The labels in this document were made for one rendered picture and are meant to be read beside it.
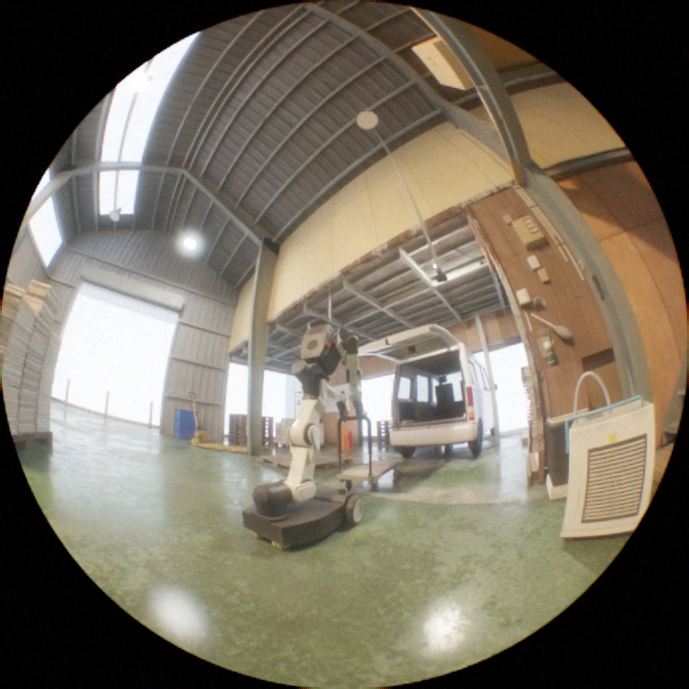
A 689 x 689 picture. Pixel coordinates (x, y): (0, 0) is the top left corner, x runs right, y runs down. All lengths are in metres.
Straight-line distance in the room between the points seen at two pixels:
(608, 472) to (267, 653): 1.19
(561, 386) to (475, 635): 1.40
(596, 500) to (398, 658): 0.83
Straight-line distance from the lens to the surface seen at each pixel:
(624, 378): 2.21
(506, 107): 2.33
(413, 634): 0.84
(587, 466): 1.07
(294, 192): 5.94
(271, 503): 1.19
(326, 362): 1.55
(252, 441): 4.72
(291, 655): 0.80
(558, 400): 1.67
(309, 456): 1.39
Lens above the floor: 0.68
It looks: 21 degrees up
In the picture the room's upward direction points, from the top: 1 degrees counter-clockwise
